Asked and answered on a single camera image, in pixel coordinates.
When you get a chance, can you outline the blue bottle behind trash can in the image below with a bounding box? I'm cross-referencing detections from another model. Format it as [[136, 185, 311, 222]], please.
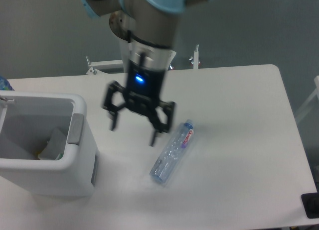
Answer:
[[0, 76, 14, 91]]

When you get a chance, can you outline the clear plastic water bottle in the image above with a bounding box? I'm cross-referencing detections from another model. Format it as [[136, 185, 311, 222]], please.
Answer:
[[150, 119, 195, 184]]

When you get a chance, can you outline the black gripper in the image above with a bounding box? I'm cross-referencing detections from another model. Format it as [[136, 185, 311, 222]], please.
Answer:
[[101, 60, 176, 148]]

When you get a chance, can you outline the white paper wrapper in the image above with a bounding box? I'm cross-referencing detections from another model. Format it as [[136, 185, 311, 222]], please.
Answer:
[[37, 127, 67, 160]]

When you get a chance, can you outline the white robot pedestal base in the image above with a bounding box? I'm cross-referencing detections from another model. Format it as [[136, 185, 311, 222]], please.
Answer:
[[85, 10, 200, 76]]

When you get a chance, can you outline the black device at table edge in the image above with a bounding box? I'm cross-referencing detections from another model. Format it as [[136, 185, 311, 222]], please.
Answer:
[[301, 192, 319, 219]]

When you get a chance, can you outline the white frame at right edge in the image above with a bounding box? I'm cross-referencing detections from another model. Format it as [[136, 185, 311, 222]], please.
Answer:
[[295, 76, 319, 125]]

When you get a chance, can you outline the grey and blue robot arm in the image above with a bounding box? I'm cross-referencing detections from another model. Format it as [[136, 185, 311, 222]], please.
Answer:
[[81, 0, 211, 144]]

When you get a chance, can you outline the white plastic trash can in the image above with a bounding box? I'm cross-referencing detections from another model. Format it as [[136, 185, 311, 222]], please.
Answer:
[[0, 91, 98, 197]]

